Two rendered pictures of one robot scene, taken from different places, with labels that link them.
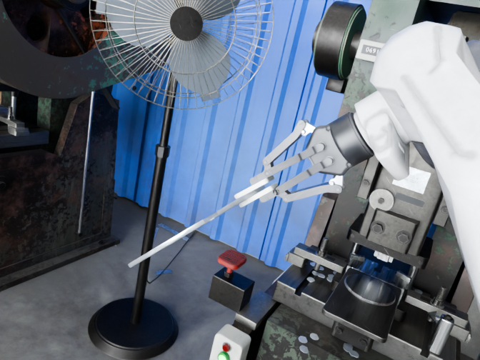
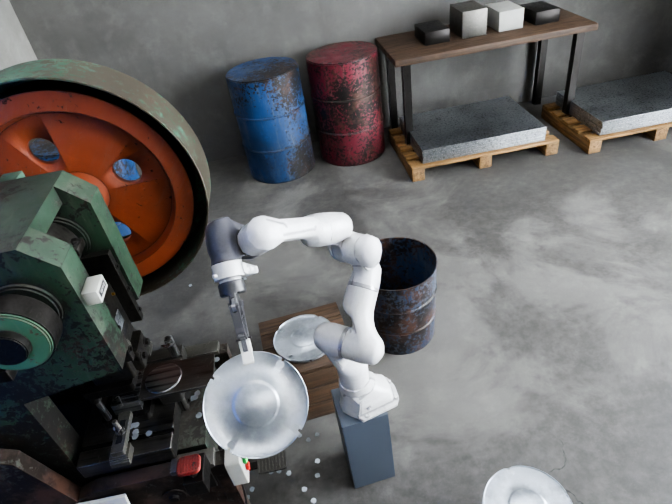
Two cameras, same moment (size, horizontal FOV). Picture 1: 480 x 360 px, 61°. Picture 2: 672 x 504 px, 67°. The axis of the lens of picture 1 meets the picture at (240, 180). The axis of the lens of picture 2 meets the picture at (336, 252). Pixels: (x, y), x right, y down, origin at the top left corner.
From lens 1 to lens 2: 153 cm
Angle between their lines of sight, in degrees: 99
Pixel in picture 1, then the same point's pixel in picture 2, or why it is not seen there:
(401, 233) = (145, 341)
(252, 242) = not seen: outside the picture
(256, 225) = not seen: outside the picture
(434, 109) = (300, 230)
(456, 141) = (311, 228)
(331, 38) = (56, 324)
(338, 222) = (59, 436)
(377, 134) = (249, 269)
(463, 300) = not seen: hidden behind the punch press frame
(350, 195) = (45, 415)
